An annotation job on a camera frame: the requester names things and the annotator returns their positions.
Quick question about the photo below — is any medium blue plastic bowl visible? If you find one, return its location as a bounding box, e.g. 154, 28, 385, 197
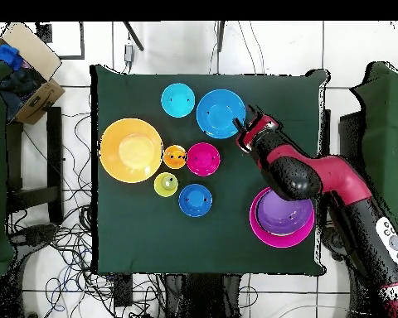
196, 89, 247, 140

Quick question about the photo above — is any small red plastic bowl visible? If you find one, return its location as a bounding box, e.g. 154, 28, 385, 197
186, 142, 221, 177

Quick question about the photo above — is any purple plastic bowl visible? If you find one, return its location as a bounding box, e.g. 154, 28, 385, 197
255, 189, 315, 237

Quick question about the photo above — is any large pink plastic bowl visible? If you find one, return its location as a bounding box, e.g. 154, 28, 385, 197
249, 186, 316, 249

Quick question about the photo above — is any small light blue bowl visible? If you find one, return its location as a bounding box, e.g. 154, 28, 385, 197
160, 82, 197, 119

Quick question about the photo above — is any orange plastic cup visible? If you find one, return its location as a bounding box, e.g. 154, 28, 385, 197
163, 144, 188, 171

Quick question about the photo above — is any black tripod leg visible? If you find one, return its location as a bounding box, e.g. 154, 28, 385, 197
122, 21, 145, 52
216, 21, 226, 52

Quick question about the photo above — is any small dark blue bowl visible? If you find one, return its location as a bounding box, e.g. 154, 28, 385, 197
177, 183, 214, 219

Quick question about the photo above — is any yellow plastic cup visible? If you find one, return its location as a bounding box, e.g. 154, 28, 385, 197
153, 171, 179, 199

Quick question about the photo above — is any large orange plastic bowl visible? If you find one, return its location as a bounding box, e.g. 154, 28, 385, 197
98, 118, 164, 184

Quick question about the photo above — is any dark green tablecloth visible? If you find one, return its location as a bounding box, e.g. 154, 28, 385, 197
90, 63, 331, 276

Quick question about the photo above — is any black power strip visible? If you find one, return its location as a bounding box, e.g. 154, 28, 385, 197
114, 274, 133, 307

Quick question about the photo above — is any dark fabric bundle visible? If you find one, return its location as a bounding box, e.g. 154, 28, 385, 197
0, 65, 49, 122

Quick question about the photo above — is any cardboard box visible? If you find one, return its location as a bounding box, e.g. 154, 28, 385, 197
0, 22, 66, 126

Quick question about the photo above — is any bright blue cloth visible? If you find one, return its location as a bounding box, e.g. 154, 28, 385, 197
0, 43, 24, 72

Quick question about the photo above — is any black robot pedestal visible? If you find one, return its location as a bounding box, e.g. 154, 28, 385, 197
163, 272, 243, 318

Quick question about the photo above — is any tangle of floor cables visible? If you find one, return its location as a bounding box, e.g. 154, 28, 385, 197
6, 112, 167, 318

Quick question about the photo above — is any black metal frame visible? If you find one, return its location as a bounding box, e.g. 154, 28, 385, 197
4, 105, 65, 224

